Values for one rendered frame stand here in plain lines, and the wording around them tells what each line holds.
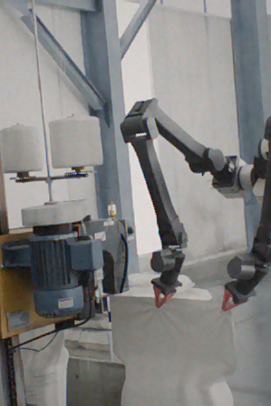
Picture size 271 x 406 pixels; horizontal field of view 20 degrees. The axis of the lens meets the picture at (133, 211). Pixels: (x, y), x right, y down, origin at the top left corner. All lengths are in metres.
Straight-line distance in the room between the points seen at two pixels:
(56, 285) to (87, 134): 0.48
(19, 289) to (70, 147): 0.47
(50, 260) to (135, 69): 7.23
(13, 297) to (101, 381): 0.91
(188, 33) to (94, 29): 2.04
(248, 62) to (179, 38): 1.47
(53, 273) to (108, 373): 0.97
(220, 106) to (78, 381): 7.95
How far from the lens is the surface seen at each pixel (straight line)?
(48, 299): 2.27
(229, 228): 10.86
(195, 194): 10.17
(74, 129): 2.35
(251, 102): 11.24
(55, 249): 2.26
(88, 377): 3.24
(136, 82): 9.36
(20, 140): 2.55
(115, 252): 2.72
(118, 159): 8.38
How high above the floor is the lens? 1.50
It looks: 3 degrees down
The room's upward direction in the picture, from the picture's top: 5 degrees counter-clockwise
